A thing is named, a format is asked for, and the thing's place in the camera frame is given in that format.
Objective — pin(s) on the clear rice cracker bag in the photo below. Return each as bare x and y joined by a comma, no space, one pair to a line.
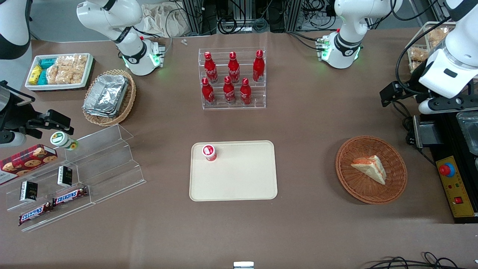
64,76
77,76
52,74
64,61
80,61

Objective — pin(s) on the clear acrylic stepped shelf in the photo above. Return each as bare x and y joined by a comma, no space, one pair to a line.
112,168

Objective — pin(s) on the aluminium frame profile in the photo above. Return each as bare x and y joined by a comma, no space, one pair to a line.
435,9

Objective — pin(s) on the grey metal bracket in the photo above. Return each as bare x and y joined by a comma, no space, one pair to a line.
425,132

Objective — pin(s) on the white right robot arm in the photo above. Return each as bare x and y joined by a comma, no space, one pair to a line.
112,15

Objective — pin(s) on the teal snack box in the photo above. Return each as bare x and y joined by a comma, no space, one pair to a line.
42,77
47,63

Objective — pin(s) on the beige cloth bag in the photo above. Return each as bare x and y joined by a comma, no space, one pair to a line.
160,20

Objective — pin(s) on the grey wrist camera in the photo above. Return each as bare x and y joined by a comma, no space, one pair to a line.
444,104
11,139

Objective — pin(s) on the round brown wicker basket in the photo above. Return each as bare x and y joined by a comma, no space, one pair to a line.
358,190

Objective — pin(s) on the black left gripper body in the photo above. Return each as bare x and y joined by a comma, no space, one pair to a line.
413,85

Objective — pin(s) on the clear acrylic bottle rack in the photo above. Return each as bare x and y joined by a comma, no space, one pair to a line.
233,106

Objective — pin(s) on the oval tan wicker basket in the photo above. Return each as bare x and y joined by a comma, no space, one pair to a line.
128,104

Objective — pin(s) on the white block at table edge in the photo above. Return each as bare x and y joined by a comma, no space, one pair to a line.
243,265

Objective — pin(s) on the green lidded drink cup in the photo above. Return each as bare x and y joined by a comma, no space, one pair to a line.
59,139

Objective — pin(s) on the beige plastic tray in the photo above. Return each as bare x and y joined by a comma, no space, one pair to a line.
239,175

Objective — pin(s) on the red emergency stop button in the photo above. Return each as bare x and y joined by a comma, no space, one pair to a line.
447,170

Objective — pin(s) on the Snickers chocolate bar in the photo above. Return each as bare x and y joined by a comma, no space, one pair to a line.
70,196
35,213

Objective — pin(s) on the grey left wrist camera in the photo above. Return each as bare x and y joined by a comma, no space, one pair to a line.
444,104

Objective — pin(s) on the white rectangular snack tray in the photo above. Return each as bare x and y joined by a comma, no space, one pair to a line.
56,86

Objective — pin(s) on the red cola bottle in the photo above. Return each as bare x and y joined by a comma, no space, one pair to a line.
211,69
258,67
233,69
229,91
245,93
208,92

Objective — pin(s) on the metal appliance pan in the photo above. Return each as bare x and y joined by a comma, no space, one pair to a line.
469,130

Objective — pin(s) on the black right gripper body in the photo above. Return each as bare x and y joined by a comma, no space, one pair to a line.
15,115

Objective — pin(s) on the small black chocolate box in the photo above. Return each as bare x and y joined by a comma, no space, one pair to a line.
28,191
65,176

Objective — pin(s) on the yellow snack box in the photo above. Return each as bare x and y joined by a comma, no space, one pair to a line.
35,74

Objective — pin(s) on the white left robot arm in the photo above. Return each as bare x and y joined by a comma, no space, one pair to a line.
347,22

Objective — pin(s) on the yellow panel control box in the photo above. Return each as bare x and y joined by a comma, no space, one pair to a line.
457,190

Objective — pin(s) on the black countertop appliance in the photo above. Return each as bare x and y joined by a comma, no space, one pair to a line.
448,130

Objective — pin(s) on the aluminium foil tray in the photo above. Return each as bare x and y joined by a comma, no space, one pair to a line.
106,93
99,114

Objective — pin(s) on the clear fried snack bag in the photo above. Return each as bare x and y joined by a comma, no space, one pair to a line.
437,35
414,66
419,54

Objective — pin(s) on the aluminium equipment rack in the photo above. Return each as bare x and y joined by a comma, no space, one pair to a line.
198,16

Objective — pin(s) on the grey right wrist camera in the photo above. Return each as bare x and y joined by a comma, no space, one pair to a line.
11,139

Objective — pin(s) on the red tartan cookie box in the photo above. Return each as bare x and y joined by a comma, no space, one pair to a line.
26,162

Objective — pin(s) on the triangle sandwich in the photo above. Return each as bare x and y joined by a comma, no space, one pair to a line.
371,168

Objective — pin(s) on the red lidded drink cup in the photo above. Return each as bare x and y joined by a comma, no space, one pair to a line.
209,152

